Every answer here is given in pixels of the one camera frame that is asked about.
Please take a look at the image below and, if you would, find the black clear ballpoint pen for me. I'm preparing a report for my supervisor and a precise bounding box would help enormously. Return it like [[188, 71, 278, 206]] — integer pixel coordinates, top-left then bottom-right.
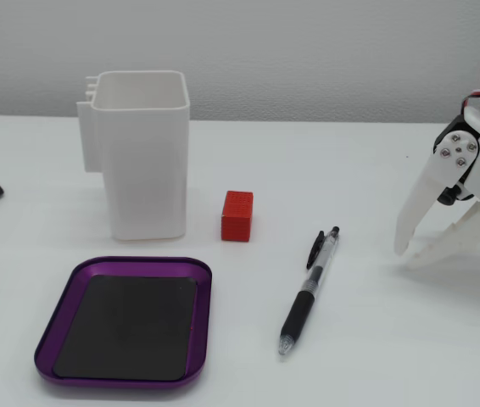
[[277, 226, 341, 362]]

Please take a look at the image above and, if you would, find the white plastic pen holder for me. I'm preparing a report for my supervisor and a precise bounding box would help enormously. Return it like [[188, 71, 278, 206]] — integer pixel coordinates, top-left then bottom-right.
[[76, 70, 192, 243]]

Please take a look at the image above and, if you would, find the small red perforated block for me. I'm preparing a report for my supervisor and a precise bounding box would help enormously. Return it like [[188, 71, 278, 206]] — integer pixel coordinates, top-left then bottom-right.
[[220, 190, 254, 243]]

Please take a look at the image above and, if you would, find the purple metal tray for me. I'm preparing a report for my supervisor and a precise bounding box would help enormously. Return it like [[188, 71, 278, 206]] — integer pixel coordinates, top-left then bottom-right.
[[33, 255, 214, 389]]

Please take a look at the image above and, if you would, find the black rectangular tray mat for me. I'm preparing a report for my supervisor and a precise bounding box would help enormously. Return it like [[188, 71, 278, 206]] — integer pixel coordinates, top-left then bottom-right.
[[52, 274, 198, 382]]

